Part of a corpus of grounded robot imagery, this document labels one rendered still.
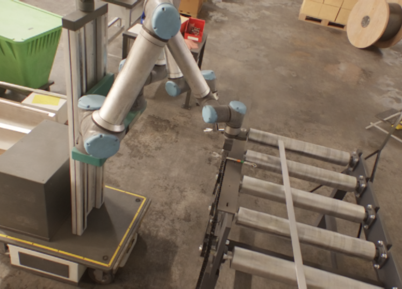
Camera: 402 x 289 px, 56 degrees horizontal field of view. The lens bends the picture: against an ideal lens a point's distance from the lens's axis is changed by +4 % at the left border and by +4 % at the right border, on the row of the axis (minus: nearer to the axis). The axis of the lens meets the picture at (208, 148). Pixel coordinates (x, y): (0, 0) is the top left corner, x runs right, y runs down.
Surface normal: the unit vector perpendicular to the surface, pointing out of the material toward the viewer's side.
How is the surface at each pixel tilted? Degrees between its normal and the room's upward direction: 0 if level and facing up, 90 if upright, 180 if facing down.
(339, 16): 90
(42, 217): 90
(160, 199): 0
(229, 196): 0
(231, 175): 0
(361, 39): 90
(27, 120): 90
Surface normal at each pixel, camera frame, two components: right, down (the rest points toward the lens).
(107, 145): 0.30, 0.69
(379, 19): -0.93, 0.06
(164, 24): 0.42, 0.51
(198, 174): 0.19, -0.78
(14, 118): -0.16, 0.58
